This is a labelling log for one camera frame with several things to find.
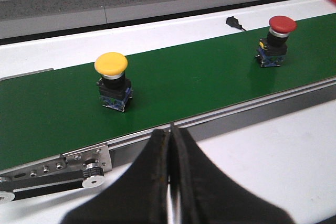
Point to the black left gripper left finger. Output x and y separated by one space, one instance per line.
138 196

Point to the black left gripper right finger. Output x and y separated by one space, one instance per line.
202 193

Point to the red push button sideways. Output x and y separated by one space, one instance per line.
272 50

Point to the green conveyor belt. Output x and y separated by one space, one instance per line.
59 111

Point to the black drive belt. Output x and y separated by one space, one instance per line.
33 187

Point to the aluminium conveyor side rail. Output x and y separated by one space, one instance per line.
132 138

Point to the metal conveyor end bracket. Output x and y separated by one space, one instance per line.
80 159

